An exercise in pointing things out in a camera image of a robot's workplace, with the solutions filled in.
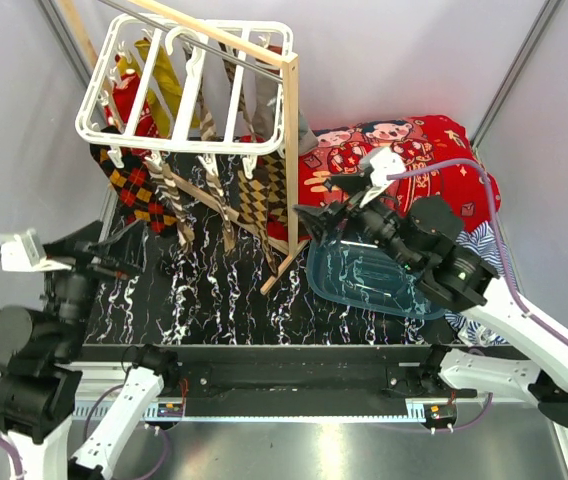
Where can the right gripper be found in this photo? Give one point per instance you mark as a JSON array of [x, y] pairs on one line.
[[318, 216]]

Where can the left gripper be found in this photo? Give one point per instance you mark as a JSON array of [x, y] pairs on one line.
[[85, 243]]

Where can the red patterned sock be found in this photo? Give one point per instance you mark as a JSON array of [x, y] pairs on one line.
[[152, 112]]

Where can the yellow sock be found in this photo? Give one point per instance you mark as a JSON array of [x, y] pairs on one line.
[[166, 79]]

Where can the white plastic clip hanger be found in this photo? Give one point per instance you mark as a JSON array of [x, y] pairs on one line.
[[265, 47]]

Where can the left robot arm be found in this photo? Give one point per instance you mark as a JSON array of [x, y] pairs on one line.
[[37, 385]]

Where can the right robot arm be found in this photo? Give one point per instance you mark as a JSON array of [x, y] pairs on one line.
[[424, 243]]

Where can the red cartoon print blanket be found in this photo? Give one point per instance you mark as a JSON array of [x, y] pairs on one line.
[[421, 141]]

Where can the clear plastic basket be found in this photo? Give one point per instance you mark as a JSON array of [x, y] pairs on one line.
[[352, 271]]

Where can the brown argyle sock hanging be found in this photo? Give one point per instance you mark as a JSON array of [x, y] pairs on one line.
[[254, 203]]

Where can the grey sock hanging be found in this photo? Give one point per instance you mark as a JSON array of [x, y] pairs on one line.
[[263, 120]]

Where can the blue striped shirt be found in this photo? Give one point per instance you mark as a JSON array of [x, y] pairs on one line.
[[482, 242]]

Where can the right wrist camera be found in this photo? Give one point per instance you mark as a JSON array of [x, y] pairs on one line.
[[379, 167]]

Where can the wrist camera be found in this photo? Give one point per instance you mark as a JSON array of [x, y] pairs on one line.
[[379, 167], [24, 252]]

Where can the wooden drying rack frame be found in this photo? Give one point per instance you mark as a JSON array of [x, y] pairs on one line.
[[210, 105]]

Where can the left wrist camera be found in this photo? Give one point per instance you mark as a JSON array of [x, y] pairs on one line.
[[24, 252]]

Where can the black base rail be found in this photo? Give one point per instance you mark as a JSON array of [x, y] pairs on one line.
[[307, 384]]

